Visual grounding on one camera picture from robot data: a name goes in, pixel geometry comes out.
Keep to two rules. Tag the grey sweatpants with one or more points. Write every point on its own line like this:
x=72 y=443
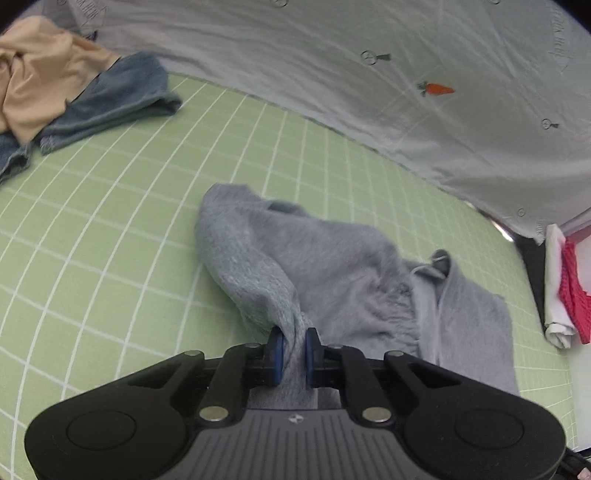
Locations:
x=332 y=277

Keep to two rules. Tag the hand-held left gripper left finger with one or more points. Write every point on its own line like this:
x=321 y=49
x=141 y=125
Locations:
x=276 y=359

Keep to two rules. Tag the green grid mat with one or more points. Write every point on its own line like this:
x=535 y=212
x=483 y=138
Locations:
x=115 y=230

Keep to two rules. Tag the grey carrot-print sheet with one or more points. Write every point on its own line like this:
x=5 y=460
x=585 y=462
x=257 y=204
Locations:
x=323 y=69

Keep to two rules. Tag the red knit cloth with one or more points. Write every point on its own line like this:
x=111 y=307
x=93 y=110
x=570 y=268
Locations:
x=575 y=286

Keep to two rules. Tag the white cloth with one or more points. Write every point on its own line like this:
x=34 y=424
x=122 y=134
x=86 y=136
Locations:
x=554 y=286

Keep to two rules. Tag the blue denim pants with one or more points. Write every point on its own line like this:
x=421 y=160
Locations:
x=120 y=92

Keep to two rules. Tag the beige shirt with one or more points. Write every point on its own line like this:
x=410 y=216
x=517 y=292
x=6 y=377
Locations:
x=41 y=78

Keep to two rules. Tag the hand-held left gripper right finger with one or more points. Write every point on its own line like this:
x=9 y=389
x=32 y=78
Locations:
x=310 y=359

